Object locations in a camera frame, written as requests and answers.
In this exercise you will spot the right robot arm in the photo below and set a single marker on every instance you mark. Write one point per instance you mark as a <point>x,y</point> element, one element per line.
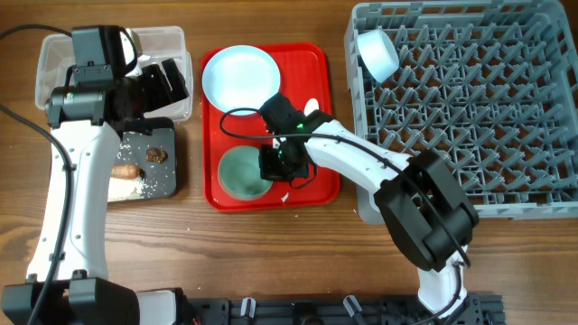
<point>427,213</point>

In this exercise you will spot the clear plastic bin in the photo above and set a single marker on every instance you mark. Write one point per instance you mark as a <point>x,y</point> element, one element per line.
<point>157,44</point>

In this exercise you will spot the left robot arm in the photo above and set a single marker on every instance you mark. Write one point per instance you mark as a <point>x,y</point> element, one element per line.
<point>106,95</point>

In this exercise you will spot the large light blue plate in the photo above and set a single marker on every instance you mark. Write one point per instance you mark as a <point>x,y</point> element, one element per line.
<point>240,76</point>

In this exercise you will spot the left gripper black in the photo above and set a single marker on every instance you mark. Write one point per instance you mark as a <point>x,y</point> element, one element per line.
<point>161,94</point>

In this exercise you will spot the white plastic spoon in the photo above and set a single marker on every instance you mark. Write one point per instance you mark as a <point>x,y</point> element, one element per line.
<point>311,105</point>

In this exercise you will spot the brown food scrap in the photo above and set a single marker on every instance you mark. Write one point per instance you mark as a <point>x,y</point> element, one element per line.
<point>156,155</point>

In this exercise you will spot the light blue bowl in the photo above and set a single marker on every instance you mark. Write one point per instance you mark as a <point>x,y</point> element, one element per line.
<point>379,54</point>

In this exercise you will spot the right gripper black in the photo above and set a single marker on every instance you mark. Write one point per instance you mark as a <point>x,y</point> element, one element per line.
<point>269,172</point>

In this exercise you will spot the black waste tray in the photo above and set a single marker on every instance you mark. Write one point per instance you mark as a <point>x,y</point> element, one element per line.
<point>150,126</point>

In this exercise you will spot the grey dishwasher rack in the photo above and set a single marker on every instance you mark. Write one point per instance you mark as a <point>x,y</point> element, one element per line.
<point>490,86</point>

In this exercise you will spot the green small bowl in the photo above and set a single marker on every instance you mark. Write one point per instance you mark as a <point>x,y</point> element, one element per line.
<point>239,174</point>

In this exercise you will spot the white rice pile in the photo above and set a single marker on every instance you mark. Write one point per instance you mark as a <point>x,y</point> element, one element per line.
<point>156,180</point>

